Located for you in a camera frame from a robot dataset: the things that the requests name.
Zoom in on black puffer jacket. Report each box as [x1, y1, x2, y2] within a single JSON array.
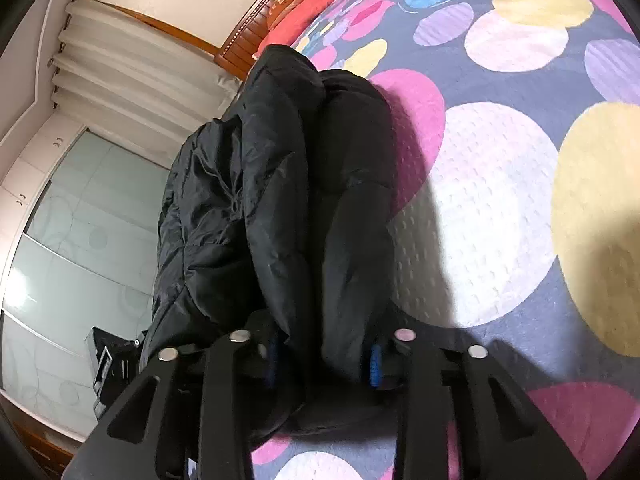
[[140, 44, 401, 441]]

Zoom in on frosted glass wardrobe doors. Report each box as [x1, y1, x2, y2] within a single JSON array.
[[0, 125, 175, 443]]

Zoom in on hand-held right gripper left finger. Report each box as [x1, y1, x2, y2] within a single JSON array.
[[62, 327, 283, 480]]

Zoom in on white curtain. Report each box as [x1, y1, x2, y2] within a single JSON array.
[[50, 0, 247, 171]]

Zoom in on polka dot bed blanket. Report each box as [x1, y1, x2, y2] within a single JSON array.
[[250, 0, 640, 480]]

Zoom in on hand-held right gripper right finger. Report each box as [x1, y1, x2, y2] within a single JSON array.
[[362, 327, 588, 480]]

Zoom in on orange embroidered cushion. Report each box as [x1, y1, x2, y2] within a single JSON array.
[[267, 0, 317, 30]]

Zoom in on wooden window trim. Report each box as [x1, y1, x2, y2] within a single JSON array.
[[82, 0, 223, 57]]

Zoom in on wooden headboard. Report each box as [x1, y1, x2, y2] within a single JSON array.
[[214, 0, 346, 81]]

